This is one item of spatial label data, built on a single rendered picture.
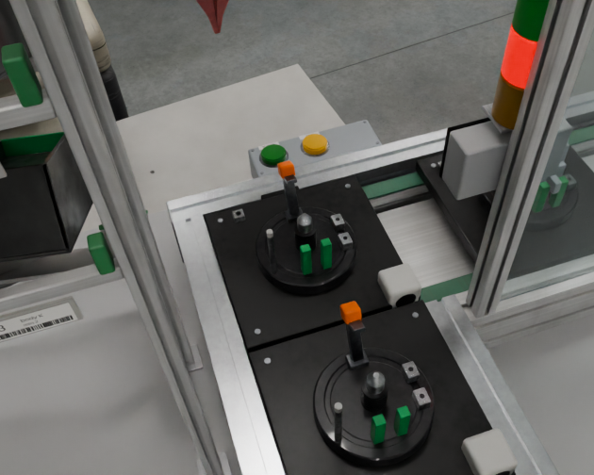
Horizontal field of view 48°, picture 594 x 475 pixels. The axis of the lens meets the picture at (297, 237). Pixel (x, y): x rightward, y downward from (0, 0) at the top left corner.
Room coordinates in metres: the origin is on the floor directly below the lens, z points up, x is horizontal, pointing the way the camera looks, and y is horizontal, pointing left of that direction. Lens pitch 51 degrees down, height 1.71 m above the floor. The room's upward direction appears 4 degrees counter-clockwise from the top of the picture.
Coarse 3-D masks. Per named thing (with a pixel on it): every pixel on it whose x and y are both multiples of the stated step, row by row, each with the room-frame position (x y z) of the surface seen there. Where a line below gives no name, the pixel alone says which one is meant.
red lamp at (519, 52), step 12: (516, 36) 0.50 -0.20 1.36; (516, 48) 0.49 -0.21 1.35; (528, 48) 0.48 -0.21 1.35; (504, 60) 0.50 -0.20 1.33; (516, 60) 0.49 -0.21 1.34; (528, 60) 0.48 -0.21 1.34; (504, 72) 0.50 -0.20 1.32; (516, 72) 0.49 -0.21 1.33; (528, 72) 0.48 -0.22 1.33; (516, 84) 0.49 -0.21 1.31
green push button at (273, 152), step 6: (276, 144) 0.80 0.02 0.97; (264, 150) 0.79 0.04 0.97; (270, 150) 0.78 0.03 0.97; (276, 150) 0.78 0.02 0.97; (282, 150) 0.78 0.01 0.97; (264, 156) 0.77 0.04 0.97; (270, 156) 0.77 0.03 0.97; (276, 156) 0.77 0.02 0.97; (282, 156) 0.77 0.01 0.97; (264, 162) 0.77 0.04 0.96; (270, 162) 0.76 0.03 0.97; (276, 162) 0.76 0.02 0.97
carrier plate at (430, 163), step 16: (432, 160) 0.74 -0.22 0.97; (432, 176) 0.70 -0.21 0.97; (432, 192) 0.68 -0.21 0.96; (448, 192) 0.67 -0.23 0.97; (448, 208) 0.64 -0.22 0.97; (464, 208) 0.64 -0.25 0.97; (480, 208) 0.63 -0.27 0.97; (464, 224) 0.60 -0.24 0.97; (480, 224) 0.60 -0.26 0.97; (464, 240) 0.58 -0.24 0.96; (480, 240) 0.57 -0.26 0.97
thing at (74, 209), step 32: (0, 160) 0.55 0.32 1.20; (32, 160) 0.55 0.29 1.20; (64, 160) 0.40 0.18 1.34; (0, 192) 0.35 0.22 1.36; (32, 192) 0.35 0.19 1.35; (64, 192) 0.37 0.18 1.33; (0, 224) 0.34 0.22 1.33; (32, 224) 0.34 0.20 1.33; (64, 224) 0.34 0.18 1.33; (0, 256) 0.33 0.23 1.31; (32, 256) 0.33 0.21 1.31
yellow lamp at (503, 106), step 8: (504, 80) 0.50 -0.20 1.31; (504, 88) 0.49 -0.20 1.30; (512, 88) 0.49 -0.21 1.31; (520, 88) 0.48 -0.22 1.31; (496, 96) 0.50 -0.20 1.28; (504, 96) 0.49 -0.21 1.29; (512, 96) 0.49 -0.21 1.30; (520, 96) 0.48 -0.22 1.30; (496, 104) 0.50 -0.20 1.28; (504, 104) 0.49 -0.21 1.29; (512, 104) 0.48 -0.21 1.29; (496, 112) 0.50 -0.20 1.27; (504, 112) 0.49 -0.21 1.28; (512, 112) 0.48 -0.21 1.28; (496, 120) 0.49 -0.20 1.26; (504, 120) 0.49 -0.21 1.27; (512, 120) 0.48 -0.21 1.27; (512, 128) 0.48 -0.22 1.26
